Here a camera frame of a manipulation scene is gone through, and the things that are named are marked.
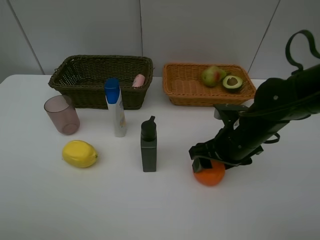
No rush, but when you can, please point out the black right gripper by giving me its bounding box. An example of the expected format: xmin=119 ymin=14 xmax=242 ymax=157
xmin=189 ymin=112 xmax=290 ymax=173

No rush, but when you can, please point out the orange tangerine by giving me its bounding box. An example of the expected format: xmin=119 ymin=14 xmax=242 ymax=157
xmin=193 ymin=160 xmax=226 ymax=187

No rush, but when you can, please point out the halved avocado with pit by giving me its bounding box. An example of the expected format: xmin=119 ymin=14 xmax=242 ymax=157
xmin=222 ymin=75 xmax=243 ymax=93

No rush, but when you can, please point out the green pear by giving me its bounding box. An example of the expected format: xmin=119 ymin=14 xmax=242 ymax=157
xmin=201 ymin=65 xmax=227 ymax=88

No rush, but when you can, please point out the pink bottle white cap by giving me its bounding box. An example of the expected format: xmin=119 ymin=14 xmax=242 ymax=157
xmin=132 ymin=74 xmax=146 ymax=88

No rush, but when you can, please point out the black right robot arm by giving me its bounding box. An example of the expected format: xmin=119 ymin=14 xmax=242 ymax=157
xmin=189 ymin=65 xmax=320 ymax=173

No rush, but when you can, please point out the black square bottle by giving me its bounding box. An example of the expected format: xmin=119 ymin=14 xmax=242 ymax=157
xmin=140 ymin=116 xmax=157 ymax=172

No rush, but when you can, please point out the orange wicker basket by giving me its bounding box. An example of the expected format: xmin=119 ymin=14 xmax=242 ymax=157
xmin=162 ymin=63 xmax=256 ymax=107

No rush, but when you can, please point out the white bottle blue cap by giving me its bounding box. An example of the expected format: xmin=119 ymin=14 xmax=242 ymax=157
xmin=104 ymin=77 xmax=127 ymax=137

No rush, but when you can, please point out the yellow lemon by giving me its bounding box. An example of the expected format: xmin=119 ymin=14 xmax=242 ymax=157
xmin=62 ymin=140 xmax=98 ymax=168

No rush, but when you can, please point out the dark brown wicker basket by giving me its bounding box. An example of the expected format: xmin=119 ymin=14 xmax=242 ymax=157
xmin=48 ymin=55 xmax=154 ymax=110

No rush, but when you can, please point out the translucent purple plastic cup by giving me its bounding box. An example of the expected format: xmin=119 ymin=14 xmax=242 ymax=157
xmin=43 ymin=95 xmax=80 ymax=135

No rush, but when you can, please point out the black cable loop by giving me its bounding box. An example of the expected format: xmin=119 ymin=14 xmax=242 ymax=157
xmin=285 ymin=29 xmax=320 ymax=73

